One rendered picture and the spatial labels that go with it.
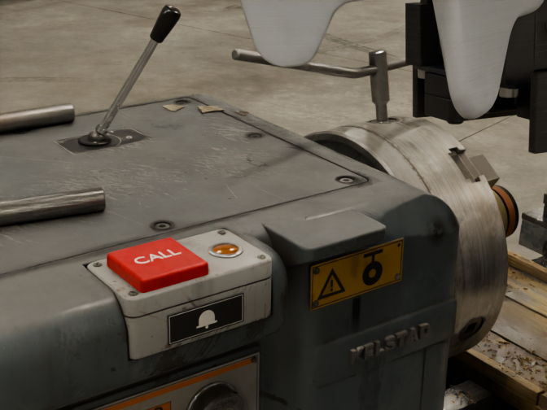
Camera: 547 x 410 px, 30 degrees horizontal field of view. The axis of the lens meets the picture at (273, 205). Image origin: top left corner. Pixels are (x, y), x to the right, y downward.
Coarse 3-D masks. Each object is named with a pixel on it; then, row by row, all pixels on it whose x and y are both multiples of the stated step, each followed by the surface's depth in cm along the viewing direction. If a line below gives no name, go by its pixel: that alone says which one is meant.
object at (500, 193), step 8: (496, 192) 136; (504, 192) 136; (496, 200) 134; (504, 200) 135; (512, 200) 136; (504, 208) 134; (512, 208) 135; (504, 216) 134; (512, 216) 135; (504, 224) 134; (512, 224) 136; (512, 232) 137
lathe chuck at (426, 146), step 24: (408, 120) 124; (408, 144) 118; (432, 144) 119; (456, 144) 120; (432, 168) 116; (456, 168) 117; (432, 192) 114; (456, 192) 115; (480, 192) 117; (456, 216) 114; (480, 216) 116; (480, 240) 116; (504, 240) 118; (480, 264) 116; (504, 264) 118; (456, 288) 114; (480, 288) 116; (504, 288) 119; (480, 312) 118; (456, 336) 118; (480, 336) 123
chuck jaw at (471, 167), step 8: (464, 152) 121; (456, 160) 119; (464, 160) 120; (472, 160) 122; (480, 160) 123; (464, 168) 119; (472, 168) 119; (480, 168) 122; (488, 168) 123; (464, 176) 118; (472, 176) 119; (488, 176) 122; (496, 176) 122; (488, 184) 122
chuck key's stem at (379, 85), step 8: (368, 56) 123; (376, 56) 122; (384, 56) 122; (376, 64) 122; (384, 64) 122; (376, 72) 122; (384, 72) 123; (376, 80) 123; (384, 80) 123; (376, 88) 123; (384, 88) 123; (376, 96) 123; (384, 96) 123; (376, 104) 124; (384, 104) 124; (376, 112) 124; (384, 112) 124; (384, 120) 124
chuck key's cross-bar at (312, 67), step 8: (232, 56) 106; (240, 56) 106; (248, 56) 107; (256, 56) 108; (272, 64) 110; (304, 64) 113; (312, 64) 114; (320, 64) 115; (328, 64) 116; (392, 64) 124; (400, 64) 125; (408, 64) 127; (320, 72) 116; (328, 72) 116; (336, 72) 117; (344, 72) 118; (352, 72) 119; (360, 72) 120; (368, 72) 121
